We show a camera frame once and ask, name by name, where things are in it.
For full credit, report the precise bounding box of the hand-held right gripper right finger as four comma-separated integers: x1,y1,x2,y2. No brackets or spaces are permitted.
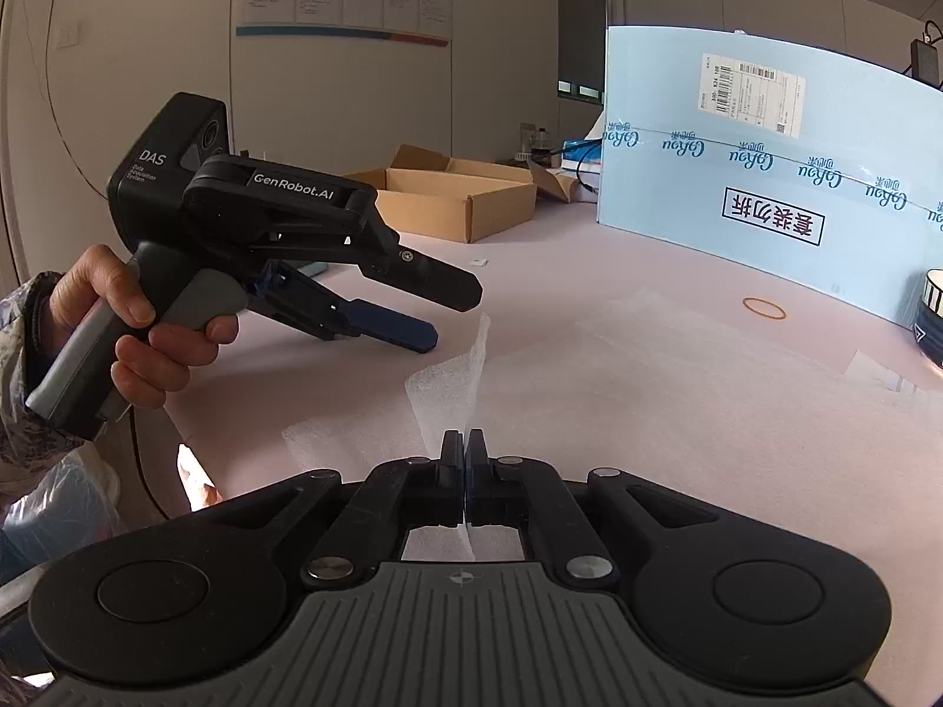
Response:
467,428,730,590

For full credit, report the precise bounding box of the dark glass window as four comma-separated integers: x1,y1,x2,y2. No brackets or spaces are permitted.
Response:
558,0,609,100

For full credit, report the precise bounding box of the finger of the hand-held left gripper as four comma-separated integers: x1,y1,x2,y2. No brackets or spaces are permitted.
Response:
249,260,440,355
360,230,485,313

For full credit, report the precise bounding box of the black cable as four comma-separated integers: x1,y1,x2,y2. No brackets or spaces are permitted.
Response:
127,401,174,524

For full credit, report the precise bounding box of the open cardboard box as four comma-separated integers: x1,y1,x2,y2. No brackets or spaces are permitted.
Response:
342,145,539,244

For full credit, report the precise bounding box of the light blue cardboard box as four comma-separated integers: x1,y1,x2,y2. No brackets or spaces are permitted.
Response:
596,25,943,332

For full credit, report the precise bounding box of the black power adapter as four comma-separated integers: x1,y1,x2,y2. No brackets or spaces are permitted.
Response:
909,18,943,90

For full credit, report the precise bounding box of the clear plastic bag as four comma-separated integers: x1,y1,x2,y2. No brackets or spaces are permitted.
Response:
0,449,128,590

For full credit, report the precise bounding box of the striped ceramic bowl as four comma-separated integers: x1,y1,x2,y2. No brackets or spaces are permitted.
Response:
914,269,943,369

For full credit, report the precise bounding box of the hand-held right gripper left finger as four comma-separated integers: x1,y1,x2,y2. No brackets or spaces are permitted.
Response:
199,428,467,590

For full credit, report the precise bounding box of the person's left hand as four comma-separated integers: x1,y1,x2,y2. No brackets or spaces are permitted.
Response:
48,245,240,409

